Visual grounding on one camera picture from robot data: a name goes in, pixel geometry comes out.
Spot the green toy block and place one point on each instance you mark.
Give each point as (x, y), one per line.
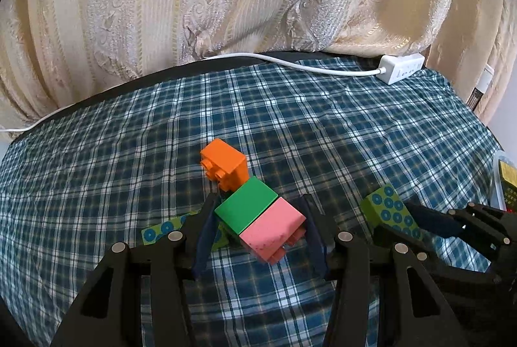
(244, 207)

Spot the white power strip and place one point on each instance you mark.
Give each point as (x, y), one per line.
(402, 68)

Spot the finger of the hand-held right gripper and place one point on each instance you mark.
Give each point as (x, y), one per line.
(448, 260)
(436, 221)

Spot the green block with blue circles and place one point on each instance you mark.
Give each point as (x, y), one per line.
(387, 205)
(161, 227)

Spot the pink toy block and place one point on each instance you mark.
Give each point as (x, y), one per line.
(272, 229)

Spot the orange toy block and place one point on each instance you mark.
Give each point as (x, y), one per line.
(224, 161)

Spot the white charger with dark label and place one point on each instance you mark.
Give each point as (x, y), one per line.
(482, 86)

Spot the clear plastic container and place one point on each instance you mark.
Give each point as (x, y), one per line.
(494, 181)

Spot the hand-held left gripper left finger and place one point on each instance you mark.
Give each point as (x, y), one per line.
(204, 234)

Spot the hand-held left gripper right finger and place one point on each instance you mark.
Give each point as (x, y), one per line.
(314, 236)

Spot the blue plaid blanket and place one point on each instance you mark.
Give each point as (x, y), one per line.
(121, 153)

